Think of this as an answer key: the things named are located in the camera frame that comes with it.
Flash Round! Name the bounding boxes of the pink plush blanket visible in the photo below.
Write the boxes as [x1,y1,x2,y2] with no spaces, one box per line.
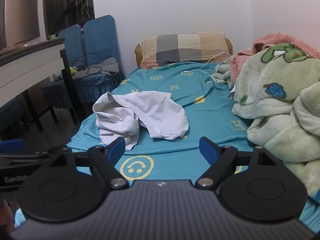
[229,33,320,81]

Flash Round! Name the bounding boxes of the grey cloth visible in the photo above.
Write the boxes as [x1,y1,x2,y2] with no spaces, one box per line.
[72,57,119,80]

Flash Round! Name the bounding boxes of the blue covered chair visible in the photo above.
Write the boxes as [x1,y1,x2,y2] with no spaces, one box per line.
[0,97,27,141]
[70,15,126,103]
[41,24,83,126]

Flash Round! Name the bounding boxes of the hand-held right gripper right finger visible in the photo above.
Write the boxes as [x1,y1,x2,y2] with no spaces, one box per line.
[195,136,278,189]

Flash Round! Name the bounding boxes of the dark barred window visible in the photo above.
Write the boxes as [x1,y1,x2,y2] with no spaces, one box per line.
[42,0,96,38]

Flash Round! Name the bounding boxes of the yellow-green plush toy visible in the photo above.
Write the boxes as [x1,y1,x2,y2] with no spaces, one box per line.
[52,67,79,81]

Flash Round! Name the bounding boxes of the white t-shirt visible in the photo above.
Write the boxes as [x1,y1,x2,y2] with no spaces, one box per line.
[92,90,189,152]

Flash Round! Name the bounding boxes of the teal printed bed sheet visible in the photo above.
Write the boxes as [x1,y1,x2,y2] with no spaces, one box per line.
[14,61,320,231]

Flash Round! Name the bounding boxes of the black cable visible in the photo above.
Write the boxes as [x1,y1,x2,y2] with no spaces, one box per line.
[72,53,118,76]

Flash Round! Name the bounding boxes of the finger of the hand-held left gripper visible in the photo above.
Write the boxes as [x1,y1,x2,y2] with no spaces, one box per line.
[0,139,50,164]

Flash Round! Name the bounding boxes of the brown cushion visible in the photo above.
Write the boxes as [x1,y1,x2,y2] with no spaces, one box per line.
[134,36,234,68]

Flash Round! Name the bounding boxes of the plaid pillow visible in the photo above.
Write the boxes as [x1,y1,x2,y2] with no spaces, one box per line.
[139,32,229,70]

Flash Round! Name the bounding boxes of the white charging cable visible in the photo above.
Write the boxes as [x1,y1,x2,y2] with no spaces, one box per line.
[183,52,233,89]

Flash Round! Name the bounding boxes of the green plush blanket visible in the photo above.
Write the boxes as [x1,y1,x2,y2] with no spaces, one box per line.
[212,42,320,203]

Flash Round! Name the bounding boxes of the cardboard box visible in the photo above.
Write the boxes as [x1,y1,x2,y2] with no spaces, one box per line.
[3,0,41,46]

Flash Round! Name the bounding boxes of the white table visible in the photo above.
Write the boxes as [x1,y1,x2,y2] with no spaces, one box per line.
[0,37,81,133]

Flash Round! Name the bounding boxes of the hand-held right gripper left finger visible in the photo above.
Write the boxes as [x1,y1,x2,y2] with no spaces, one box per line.
[48,137,129,189]

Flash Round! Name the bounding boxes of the person's left hand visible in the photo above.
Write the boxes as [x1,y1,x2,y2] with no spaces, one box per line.
[0,198,13,233]

